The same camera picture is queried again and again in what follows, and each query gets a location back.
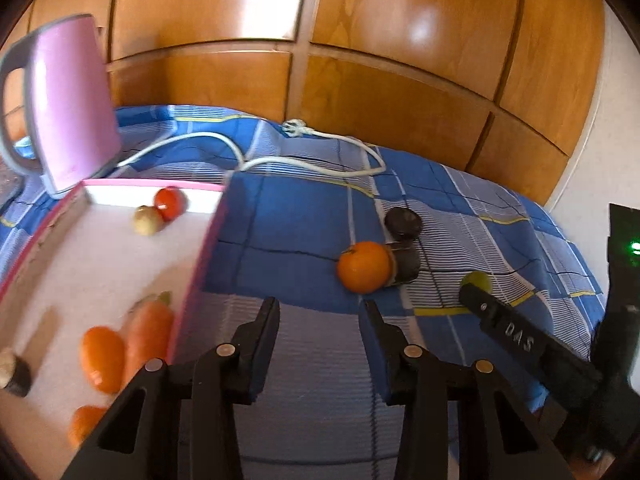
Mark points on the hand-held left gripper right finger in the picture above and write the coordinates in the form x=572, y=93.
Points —
x=372, y=355

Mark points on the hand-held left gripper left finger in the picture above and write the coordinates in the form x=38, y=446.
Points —
x=265, y=355

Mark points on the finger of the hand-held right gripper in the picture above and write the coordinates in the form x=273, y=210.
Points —
x=520, y=337

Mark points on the green round fruit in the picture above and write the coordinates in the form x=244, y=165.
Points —
x=479, y=280

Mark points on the orange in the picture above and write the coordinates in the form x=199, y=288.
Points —
x=85, y=422
x=102, y=357
x=364, y=266

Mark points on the carrot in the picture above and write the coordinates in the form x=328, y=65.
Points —
x=147, y=335

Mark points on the beige round fruit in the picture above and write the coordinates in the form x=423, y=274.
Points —
x=147, y=220

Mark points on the red tomato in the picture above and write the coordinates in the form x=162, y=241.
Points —
x=170, y=202

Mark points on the pink shallow tray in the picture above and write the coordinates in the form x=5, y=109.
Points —
x=90, y=280

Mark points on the dark cylindrical toy roll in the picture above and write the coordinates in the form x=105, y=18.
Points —
x=14, y=374
x=406, y=264
x=402, y=222

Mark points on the blue plaid tablecloth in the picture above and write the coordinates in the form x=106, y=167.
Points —
x=300, y=220

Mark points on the wooden wardrobe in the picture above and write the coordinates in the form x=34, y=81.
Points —
x=350, y=60

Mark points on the pink electric kettle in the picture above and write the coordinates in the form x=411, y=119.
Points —
x=70, y=110

